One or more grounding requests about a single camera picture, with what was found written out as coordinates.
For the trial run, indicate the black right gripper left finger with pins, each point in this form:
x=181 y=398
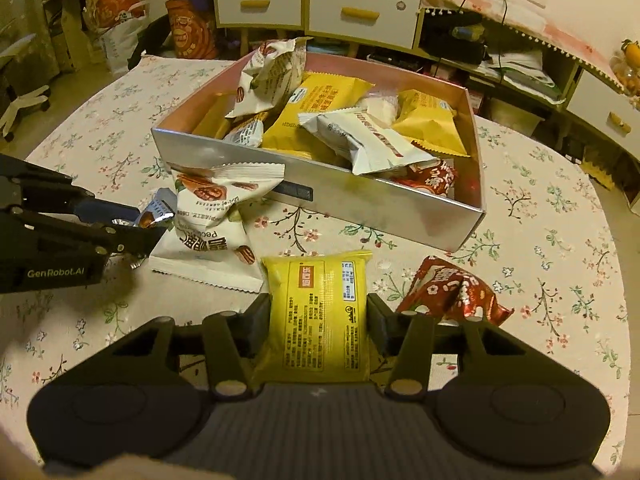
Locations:
x=231 y=339

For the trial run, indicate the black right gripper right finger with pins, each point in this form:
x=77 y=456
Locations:
x=408 y=337

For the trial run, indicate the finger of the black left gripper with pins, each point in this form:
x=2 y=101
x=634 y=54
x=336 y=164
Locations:
x=44 y=191
x=27 y=233

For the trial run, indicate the blue silver candy wrapper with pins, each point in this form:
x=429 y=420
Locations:
x=158 y=210

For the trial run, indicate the yellow green snack packet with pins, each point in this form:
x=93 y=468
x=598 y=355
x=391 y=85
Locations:
x=318 y=320

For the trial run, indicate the white walnut snack bag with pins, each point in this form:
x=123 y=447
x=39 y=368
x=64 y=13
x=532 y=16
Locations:
x=270 y=76
x=207 y=241

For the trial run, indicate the gold foil snack bar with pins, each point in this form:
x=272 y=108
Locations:
x=215 y=124

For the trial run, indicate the white orange snack packet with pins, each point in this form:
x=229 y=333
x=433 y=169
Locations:
x=249 y=132

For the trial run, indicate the white red-print snack pack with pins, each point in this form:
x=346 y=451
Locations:
x=371 y=148

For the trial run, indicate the large yellow snack bag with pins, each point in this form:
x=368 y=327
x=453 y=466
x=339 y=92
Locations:
x=318 y=93

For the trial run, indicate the red foil candy wrapper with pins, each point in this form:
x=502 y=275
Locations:
x=437 y=179

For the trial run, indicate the floral tablecloth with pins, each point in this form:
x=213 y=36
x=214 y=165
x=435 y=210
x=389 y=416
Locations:
x=544 y=247

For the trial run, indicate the white drawer cabinet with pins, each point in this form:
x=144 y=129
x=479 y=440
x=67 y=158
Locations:
x=500 y=43

